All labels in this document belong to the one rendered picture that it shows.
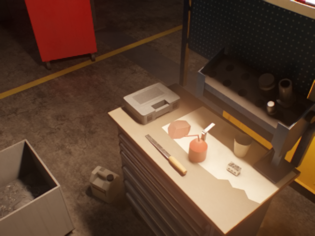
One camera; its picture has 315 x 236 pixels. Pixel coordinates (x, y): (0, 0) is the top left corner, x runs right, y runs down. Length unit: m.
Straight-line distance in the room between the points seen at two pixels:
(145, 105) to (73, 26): 2.34
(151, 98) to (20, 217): 1.00
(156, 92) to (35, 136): 1.70
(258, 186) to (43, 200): 1.21
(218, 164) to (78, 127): 1.92
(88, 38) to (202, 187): 2.90
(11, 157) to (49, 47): 1.89
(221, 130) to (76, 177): 1.46
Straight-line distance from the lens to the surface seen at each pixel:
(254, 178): 1.44
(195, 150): 1.38
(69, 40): 3.88
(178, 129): 1.54
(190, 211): 1.39
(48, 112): 3.37
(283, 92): 1.23
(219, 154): 1.49
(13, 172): 2.41
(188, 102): 1.77
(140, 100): 1.66
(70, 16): 3.76
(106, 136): 2.94
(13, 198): 2.29
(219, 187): 1.37
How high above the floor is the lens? 2.04
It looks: 41 degrees down
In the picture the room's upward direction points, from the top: straight up
